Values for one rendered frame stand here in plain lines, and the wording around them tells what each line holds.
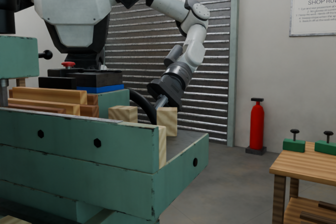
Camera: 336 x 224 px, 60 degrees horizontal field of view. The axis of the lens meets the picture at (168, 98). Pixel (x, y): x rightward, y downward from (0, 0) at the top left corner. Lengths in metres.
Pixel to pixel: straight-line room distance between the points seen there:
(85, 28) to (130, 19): 3.09
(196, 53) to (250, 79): 2.43
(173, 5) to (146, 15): 2.89
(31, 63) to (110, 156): 0.26
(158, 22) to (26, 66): 3.42
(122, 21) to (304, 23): 2.39
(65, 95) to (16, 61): 0.10
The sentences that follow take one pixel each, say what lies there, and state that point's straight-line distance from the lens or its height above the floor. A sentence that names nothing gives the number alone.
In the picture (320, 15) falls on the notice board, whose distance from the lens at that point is 3.26.
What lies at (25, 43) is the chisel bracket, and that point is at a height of 1.06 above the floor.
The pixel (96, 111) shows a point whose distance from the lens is 0.51.
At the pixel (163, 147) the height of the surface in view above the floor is 0.92.
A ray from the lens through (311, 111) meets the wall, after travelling 3.30.
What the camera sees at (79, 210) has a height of 0.82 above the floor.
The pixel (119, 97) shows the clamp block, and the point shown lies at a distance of 0.67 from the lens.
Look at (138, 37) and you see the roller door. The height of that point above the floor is 1.31.
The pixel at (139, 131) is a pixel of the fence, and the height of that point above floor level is 0.95.
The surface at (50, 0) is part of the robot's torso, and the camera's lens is 1.15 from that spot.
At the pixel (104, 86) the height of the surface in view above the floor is 0.97.
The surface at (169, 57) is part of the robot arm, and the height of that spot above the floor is 1.04.
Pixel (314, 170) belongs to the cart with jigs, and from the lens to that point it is 1.51.
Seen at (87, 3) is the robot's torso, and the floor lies 1.22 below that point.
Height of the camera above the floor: 1.03
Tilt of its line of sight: 8 degrees down
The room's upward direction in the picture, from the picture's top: straight up
